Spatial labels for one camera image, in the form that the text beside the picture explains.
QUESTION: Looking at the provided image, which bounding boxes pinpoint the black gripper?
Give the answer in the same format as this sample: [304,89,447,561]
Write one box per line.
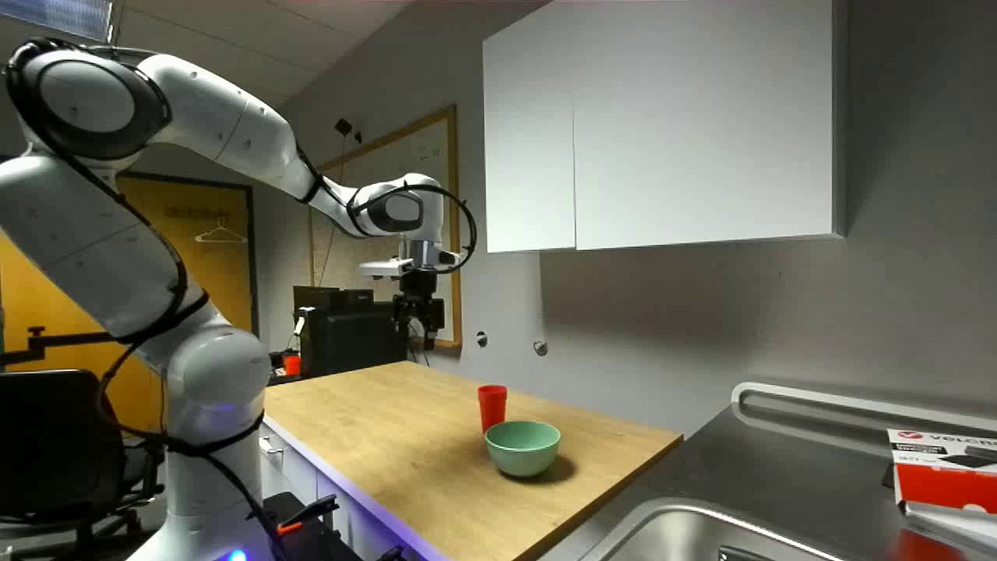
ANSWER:
[393,265,442,351]

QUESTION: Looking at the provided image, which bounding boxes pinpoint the red plastic cup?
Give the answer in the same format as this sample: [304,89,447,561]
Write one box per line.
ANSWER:
[475,383,511,437]

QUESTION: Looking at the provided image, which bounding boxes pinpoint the black desktop equipment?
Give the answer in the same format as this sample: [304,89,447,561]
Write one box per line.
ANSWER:
[293,283,411,380]

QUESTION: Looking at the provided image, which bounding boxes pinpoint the green bowl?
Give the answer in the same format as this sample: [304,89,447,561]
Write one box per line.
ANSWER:
[479,418,564,483]

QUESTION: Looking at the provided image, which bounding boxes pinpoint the wood framed whiteboard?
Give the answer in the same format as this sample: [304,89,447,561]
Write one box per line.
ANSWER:
[307,102,466,357]

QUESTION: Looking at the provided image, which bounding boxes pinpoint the yellow door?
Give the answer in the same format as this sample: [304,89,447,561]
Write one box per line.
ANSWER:
[114,170,259,336]

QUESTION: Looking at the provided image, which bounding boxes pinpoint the black box with orange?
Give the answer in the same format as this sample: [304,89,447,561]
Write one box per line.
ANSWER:
[259,492,361,561]

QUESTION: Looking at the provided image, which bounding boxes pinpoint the steel sink basin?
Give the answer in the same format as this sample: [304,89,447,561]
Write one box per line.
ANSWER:
[580,500,824,561]

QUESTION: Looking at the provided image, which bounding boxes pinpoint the black office chair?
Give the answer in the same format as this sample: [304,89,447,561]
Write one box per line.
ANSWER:
[0,367,160,536]

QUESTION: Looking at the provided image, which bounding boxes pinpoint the ceiling light panel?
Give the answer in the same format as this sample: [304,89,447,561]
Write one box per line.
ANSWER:
[0,0,119,44]

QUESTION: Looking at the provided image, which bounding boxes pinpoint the red and white box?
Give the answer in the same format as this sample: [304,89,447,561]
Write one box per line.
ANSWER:
[885,423,997,523]

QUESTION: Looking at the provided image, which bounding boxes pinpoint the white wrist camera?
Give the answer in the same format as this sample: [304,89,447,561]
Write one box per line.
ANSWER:
[358,254,418,279]

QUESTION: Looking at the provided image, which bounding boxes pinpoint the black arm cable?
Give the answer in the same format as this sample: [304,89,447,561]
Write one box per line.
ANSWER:
[347,177,483,279]

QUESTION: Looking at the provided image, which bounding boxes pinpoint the white wall cabinet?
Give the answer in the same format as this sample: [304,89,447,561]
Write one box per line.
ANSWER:
[479,0,850,254]

